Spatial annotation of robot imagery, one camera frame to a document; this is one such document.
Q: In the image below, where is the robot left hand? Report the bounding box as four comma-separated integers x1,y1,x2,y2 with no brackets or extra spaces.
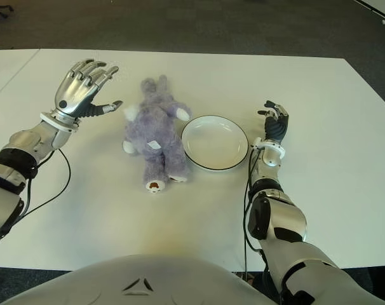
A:
49,58,123,121

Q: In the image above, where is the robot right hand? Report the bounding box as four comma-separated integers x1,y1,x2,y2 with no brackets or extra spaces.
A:
257,99,290,142

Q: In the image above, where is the purple plush doll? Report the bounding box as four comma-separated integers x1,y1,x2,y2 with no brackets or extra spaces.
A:
121,74,193,194

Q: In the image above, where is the white plate black rim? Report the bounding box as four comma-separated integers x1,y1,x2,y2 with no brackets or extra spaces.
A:
180,115,250,172

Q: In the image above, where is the black office chair base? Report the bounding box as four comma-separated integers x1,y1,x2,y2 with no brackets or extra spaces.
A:
0,2,15,20

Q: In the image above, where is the white board edge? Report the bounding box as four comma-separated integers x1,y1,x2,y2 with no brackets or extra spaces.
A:
354,0,385,17

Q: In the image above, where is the silver robot torso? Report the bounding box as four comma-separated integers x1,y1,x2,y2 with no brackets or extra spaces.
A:
8,254,282,305

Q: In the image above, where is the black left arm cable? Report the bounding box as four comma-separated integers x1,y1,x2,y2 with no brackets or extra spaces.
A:
0,148,72,255

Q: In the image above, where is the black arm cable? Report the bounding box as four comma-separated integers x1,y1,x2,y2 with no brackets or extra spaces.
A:
0,148,72,255
242,148,276,287

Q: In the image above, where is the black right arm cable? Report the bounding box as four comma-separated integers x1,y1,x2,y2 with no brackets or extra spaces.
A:
242,148,276,287

